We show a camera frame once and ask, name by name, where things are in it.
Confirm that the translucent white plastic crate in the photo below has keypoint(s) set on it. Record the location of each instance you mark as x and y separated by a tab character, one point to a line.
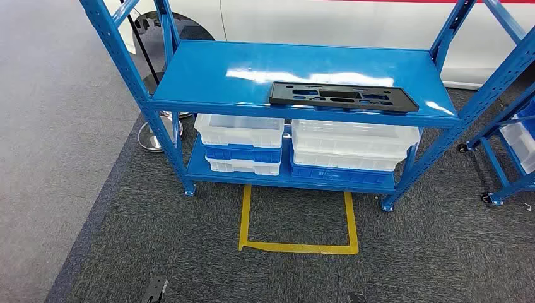
522	146

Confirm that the white car with red stripe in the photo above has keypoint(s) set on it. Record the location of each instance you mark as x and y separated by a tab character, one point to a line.
334	25

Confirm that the blue metal shelf rack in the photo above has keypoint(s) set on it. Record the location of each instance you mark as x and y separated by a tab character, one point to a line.
250	71

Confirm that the black stanchion pole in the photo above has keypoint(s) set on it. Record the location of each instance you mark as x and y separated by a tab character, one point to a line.
142	46

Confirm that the blue rack on casters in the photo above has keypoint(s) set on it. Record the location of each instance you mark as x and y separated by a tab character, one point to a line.
494	164

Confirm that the small blue plastic bin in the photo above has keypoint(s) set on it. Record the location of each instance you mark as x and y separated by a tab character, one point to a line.
242	154

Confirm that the small clear plastic bin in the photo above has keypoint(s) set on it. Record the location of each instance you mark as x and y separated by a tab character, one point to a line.
242	167
238	131

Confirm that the robot right foot black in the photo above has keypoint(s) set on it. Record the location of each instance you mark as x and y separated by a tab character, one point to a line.
356	297

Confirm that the blue plastic crate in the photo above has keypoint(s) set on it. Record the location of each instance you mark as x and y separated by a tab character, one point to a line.
530	113

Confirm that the black plastic panel part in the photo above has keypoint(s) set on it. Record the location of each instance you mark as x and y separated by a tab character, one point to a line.
284	98

